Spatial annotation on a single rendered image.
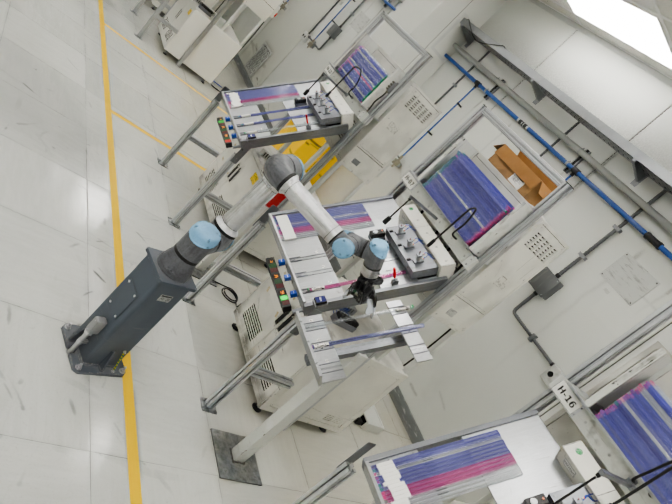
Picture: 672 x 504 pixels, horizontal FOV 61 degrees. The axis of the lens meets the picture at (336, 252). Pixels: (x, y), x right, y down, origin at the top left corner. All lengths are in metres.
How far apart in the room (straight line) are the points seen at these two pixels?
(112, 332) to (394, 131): 2.35
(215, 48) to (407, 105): 3.45
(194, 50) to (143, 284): 4.81
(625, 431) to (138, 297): 1.82
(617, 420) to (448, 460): 0.59
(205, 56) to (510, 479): 5.73
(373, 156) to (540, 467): 2.44
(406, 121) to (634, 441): 2.52
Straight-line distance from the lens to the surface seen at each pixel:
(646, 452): 2.21
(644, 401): 2.24
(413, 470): 2.14
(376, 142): 3.97
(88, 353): 2.56
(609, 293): 4.08
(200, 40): 6.83
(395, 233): 2.90
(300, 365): 2.92
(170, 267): 2.30
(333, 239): 2.05
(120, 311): 2.43
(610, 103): 4.83
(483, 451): 2.24
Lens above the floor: 1.70
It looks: 17 degrees down
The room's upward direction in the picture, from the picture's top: 47 degrees clockwise
